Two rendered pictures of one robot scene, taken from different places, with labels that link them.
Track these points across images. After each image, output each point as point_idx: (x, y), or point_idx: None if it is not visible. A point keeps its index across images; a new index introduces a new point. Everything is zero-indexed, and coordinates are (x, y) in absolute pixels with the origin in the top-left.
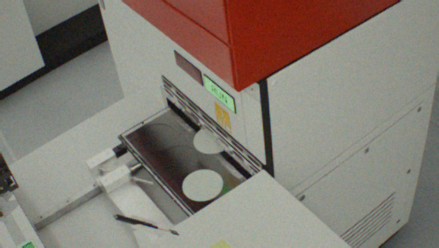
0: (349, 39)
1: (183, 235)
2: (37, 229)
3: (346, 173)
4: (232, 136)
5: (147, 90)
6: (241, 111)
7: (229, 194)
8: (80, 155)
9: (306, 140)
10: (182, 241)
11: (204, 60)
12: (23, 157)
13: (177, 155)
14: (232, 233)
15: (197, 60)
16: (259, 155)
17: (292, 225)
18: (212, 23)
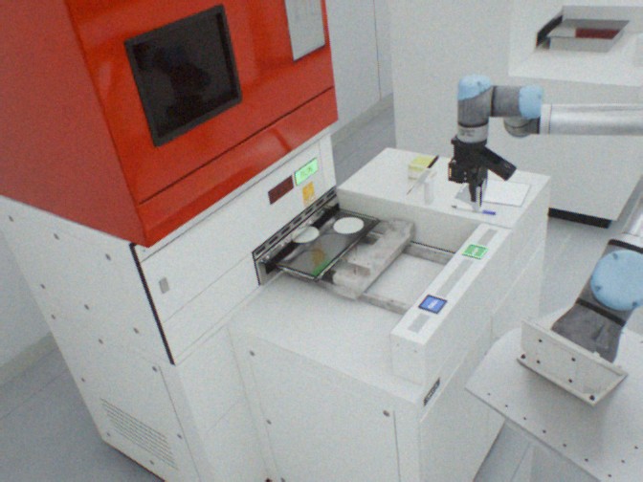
0: None
1: (404, 197)
2: None
3: None
4: (315, 200)
5: (233, 313)
6: (320, 162)
7: (363, 192)
8: (330, 329)
9: None
10: (410, 196)
11: (320, 123)
12: (351, 377)
13: (325, 243)
14: (392, 184)
15: (287, 167)
16: (332, 183)
17: (375, 169)
18: (324, 81)
